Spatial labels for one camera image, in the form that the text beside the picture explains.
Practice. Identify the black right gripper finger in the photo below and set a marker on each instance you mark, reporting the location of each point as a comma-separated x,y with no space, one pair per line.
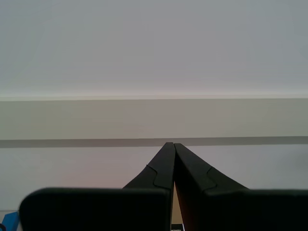
240,211
96,209

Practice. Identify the blue block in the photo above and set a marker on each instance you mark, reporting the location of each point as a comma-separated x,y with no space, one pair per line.
10,221

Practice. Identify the black label with white text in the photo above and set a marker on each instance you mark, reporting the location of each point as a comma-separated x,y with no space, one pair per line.
177,227

